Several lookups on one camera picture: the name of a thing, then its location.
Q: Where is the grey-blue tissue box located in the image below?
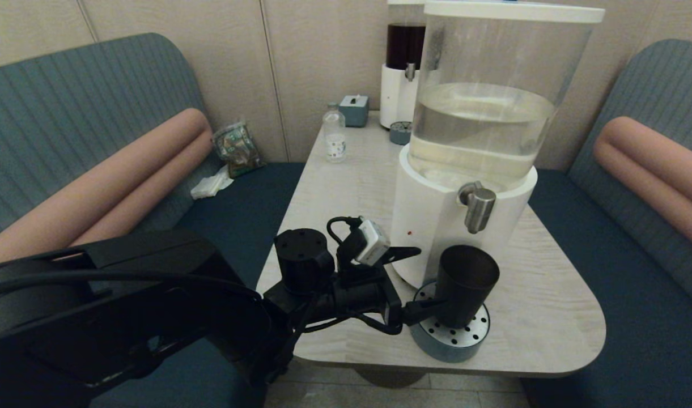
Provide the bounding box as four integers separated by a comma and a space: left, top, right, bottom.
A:
339, 94, 370, 128

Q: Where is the steel water dispenser tap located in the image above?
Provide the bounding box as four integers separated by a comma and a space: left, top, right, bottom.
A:
458, 181, 497, 234

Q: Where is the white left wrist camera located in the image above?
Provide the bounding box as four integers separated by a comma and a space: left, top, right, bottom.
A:
354, 218, 392, 267

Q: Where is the crumpled snack bag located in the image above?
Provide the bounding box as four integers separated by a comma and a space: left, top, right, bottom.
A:
211, 120, 265, 178

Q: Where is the dark drink dispenser white base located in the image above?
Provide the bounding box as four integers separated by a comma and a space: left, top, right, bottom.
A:
380, 0, 431, 130

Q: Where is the white crumpled tissue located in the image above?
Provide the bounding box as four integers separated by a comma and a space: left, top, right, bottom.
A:
190, 165, 234, 199

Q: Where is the large round steel drip tray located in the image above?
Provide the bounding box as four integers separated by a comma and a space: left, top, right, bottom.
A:
410, 282, 491, 363

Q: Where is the black plastic cup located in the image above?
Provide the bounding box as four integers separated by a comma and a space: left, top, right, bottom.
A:
435, 245, 500, 329

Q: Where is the small clear plastic bottle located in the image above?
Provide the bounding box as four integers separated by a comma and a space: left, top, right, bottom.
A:
323, 103, 347, 163

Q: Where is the clear water dispenser white base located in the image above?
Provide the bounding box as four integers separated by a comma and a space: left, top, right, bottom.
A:
390, 1, 605, 290

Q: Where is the small round drip tray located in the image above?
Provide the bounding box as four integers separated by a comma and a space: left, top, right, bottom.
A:
389, 121, 414, 146

